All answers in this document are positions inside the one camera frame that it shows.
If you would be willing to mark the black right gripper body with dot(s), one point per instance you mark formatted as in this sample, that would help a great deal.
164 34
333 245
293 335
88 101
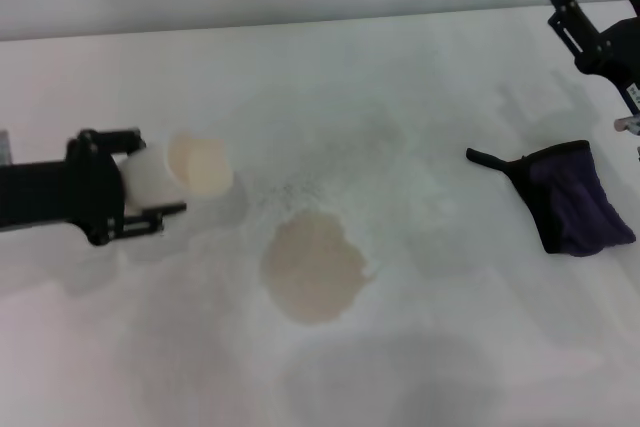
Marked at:
615 52

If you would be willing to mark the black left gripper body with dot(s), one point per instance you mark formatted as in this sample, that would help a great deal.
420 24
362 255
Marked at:
60 192

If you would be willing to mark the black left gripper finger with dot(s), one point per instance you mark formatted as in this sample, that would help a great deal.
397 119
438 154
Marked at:
145 219
117 139

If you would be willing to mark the white paper cup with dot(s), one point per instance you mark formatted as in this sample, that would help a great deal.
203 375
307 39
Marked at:
150 177

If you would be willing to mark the purple rag with black edge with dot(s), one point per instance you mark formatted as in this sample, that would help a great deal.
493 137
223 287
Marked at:
575 197

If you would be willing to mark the brown water stain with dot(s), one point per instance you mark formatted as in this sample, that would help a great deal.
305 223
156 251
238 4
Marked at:
312 272

